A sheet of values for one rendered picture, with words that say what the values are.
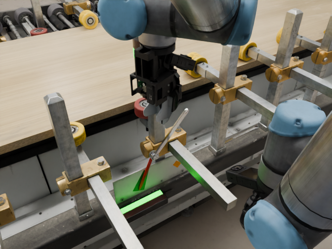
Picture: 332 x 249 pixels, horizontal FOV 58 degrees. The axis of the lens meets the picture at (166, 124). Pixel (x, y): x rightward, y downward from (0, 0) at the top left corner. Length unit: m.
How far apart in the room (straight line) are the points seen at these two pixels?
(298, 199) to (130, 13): 0.31
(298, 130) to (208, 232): 1.30
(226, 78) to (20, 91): 0.69
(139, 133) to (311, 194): 0.86
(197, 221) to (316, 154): 1.48
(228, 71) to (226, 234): 1.05
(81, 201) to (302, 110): 0.62
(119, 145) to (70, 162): 0.37
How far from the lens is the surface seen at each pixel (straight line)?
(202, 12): 0.34
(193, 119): 1.25
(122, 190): 0.91
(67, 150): 0.74
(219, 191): 0.77
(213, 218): 1.78
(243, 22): 0.42
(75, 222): 0.93
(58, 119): 0.69
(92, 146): 1.06
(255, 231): 0.39
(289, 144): 0.50
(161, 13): 0.44
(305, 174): 0.32
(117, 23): 0.46
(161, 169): 0.94
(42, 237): 0.93
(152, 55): 0.59
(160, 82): 0.60
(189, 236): 1.70
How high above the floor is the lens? 1.44
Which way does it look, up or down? 38 degrees down
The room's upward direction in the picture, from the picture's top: straight up
